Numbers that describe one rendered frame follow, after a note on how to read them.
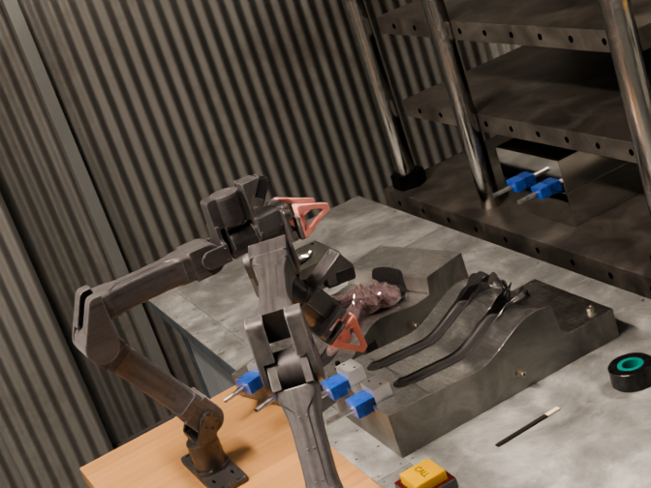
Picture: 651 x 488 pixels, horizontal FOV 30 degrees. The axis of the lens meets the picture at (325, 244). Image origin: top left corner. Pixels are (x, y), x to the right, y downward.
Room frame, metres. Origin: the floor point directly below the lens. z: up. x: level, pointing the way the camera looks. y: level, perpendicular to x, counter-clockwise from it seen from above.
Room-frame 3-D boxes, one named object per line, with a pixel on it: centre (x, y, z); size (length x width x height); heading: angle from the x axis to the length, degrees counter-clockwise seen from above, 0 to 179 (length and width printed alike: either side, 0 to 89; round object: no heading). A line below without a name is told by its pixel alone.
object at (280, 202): (2.24, 0.03, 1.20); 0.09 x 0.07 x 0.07; 111
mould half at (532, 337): (2.11, -0.20, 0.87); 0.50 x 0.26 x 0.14; 110
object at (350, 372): (2.08, 0.08, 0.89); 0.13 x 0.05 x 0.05; 111
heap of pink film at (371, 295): (2.41, 0.00, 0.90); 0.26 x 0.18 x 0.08; 127
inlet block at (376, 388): (1.98, 0.04, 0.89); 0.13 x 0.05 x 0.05; 109
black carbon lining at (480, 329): (2.11, -0.18, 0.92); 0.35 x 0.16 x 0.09; 110
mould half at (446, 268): (2.42, 0.00, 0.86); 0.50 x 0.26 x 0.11; 127
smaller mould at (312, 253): (2.86, 0.09, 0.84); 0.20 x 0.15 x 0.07; 110
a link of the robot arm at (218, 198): (2.16, 0.18, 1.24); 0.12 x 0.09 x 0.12; 111
